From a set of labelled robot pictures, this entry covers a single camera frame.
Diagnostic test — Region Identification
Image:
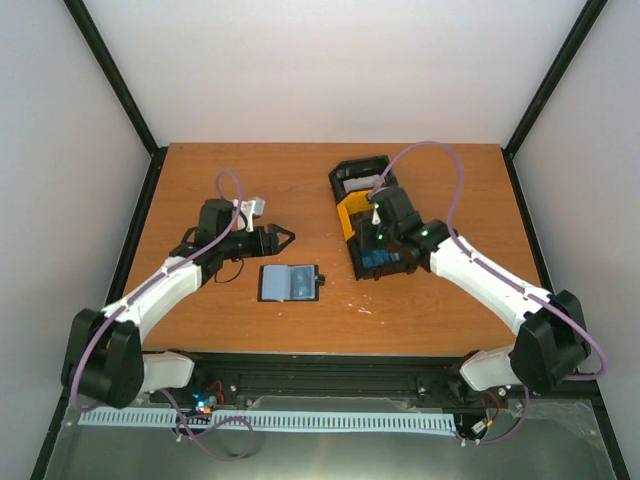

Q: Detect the blue cards stack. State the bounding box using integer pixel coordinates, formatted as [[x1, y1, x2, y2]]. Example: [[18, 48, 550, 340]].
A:
[[361, 249, 402, 269]]

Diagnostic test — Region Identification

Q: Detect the purple cable loop bottom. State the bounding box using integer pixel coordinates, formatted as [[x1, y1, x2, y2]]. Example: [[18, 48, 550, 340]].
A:
[[159, 389, 256, 459]]

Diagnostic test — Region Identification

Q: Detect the black frame post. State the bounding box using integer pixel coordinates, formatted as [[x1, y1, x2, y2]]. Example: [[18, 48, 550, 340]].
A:
[[503, 0, 608, 161], [62, 0, 169, 156]]

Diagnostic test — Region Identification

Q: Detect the white cards stack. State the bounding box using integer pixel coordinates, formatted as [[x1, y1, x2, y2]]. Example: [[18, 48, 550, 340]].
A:
[[343, 174, 384, 193]]

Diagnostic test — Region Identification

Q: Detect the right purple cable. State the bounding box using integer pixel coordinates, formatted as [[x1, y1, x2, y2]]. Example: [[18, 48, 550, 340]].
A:
[[369, 141, 611, 444]]

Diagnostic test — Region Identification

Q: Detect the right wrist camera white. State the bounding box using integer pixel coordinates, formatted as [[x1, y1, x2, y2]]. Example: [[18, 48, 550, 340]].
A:
[[371, 202, 382, 226]]

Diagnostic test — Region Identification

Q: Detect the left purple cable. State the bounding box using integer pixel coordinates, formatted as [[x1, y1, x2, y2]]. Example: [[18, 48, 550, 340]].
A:
[[69, 169, 246, 409]]

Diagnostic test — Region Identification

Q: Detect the blue VIP card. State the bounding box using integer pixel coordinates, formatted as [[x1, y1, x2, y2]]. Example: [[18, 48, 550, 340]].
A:
[[291, 267, 314, 300]]

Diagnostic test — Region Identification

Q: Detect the black bin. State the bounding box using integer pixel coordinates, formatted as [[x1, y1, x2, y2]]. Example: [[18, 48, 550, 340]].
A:
[[328, 155, 390, 203], [346, 236, 413, 280]]

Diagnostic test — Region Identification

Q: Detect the light blue cable duct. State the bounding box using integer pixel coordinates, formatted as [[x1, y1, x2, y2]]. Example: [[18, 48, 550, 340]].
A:
[[78, 407, 456, 436]]

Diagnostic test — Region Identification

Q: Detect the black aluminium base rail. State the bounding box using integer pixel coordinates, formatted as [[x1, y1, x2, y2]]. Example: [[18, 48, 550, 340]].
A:
[[64, 352, 599, 411]]

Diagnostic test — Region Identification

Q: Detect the black leather card holder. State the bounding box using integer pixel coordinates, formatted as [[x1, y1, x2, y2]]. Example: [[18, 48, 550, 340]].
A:
[[257, 264, 326, 303]]

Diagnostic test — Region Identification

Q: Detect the yellow bin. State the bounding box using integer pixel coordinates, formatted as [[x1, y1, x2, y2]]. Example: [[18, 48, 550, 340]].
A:
[[336, 190, 374, 241]]

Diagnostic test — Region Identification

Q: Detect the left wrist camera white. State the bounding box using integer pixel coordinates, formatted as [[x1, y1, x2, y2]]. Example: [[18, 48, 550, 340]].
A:
[[233, 197, 266, 232]]

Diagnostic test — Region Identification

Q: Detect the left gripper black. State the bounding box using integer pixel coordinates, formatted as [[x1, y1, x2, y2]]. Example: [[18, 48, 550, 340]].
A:
[[220, 224, 296, 260]]

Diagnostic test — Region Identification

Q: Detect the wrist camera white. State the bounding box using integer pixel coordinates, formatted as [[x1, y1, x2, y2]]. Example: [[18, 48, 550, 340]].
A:
[[233, 197, 266, 232], [371, 202, 382, 226]]

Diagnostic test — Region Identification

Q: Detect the green led circuit board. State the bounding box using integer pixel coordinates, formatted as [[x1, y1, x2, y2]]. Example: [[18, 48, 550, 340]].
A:
[[194, 391, 225, 414]]

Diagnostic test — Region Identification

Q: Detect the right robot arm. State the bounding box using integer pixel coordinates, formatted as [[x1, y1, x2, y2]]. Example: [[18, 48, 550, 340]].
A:
[[369, 186, 591, 394]]

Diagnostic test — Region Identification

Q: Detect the left black frame post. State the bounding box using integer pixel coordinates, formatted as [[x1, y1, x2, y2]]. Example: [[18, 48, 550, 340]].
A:
[[62, 0, 169, 156]]

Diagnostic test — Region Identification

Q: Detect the right black frame post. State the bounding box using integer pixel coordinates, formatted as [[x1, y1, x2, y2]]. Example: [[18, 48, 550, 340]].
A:
[[503, 0, 608, 161]]

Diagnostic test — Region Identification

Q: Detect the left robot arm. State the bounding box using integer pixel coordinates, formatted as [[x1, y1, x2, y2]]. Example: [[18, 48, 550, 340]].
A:
[[61, 198, 295, 409]]

